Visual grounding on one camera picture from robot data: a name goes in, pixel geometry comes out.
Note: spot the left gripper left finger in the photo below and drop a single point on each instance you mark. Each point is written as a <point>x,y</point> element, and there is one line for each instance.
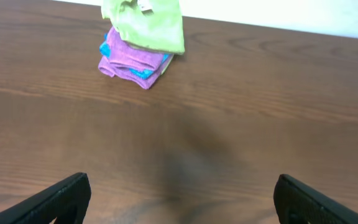
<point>64,202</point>

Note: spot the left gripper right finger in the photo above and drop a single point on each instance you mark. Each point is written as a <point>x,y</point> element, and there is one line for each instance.
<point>298,203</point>

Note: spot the light green microfiber cloth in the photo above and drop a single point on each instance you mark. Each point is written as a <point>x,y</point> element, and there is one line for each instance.
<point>149,24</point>

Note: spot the purple folded cloth at bottom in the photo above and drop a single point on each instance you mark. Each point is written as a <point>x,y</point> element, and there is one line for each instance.
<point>106,68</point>

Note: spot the purple folded cloth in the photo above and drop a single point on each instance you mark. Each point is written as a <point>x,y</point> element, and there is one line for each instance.
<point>106,68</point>
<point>132,56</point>

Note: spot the blue folded cloth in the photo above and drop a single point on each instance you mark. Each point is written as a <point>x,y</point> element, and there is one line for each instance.
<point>141,73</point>

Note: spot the purple folded cloth on top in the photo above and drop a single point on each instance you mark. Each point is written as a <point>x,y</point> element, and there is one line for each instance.
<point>132,56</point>

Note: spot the green folded cloth under stack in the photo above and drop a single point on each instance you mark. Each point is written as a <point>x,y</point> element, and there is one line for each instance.
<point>166,62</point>

